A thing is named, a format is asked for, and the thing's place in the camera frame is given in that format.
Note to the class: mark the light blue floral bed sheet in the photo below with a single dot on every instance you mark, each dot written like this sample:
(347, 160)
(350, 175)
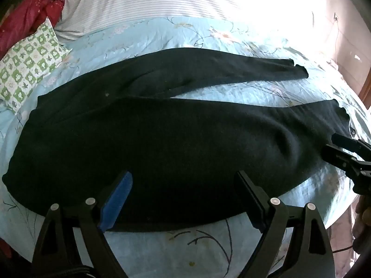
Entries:
(226, 34)

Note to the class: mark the green checked pillow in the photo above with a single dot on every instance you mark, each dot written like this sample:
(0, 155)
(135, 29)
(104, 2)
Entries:
(29, 63)

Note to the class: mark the black pants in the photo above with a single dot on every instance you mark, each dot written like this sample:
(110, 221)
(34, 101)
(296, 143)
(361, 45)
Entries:
(174, 144)

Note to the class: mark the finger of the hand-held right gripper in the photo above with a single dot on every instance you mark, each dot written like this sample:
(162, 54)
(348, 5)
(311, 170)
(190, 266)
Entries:
(339, 157)
(347, 143)

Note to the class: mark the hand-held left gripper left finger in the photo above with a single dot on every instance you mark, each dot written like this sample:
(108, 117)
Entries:
(116, 202)

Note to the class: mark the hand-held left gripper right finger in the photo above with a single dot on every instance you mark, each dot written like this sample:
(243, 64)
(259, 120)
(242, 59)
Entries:
(255, 208)

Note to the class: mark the red quilt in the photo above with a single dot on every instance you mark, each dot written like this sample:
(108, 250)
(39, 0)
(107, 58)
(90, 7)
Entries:
(32, 11)

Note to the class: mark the wooden furniture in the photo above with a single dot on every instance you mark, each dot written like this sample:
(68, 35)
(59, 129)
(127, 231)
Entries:
(365, 94)

